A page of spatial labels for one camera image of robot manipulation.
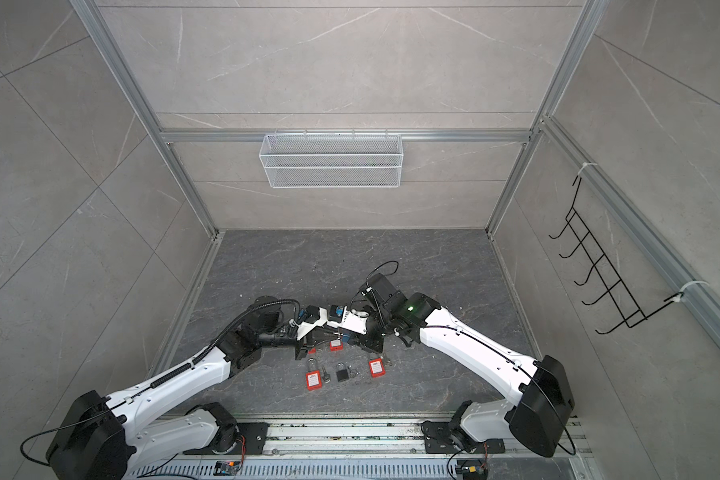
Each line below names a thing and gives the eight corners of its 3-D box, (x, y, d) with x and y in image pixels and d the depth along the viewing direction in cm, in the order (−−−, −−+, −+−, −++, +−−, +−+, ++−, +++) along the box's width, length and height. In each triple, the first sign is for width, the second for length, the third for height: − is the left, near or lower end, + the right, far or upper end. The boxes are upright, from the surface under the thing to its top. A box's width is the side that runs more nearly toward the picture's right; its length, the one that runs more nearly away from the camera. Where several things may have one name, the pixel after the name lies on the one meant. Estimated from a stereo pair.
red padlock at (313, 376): (307, 390, 83) (306, 388, 81) (307, 361, 88) (306, 359, 86) (322, 388, 83) (321, 386, 81) (321, 360, 88) (320, 357, 87)
